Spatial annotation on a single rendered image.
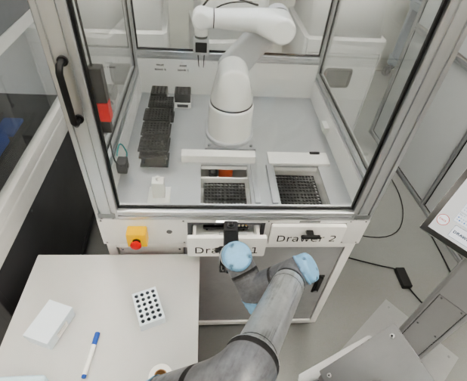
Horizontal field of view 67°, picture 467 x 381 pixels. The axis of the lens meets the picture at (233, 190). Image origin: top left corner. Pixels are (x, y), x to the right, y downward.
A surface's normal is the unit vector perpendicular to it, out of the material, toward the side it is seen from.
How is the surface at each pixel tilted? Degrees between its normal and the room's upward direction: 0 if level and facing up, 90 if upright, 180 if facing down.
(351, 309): 0
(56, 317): 0
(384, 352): 45
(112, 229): 90
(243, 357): 13
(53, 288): 0
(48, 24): 90
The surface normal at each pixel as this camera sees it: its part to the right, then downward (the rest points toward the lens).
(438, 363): 0.12, -0.66
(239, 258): 0.08, -0.18
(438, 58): 0.05, 0.70
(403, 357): -0.62, -0.36
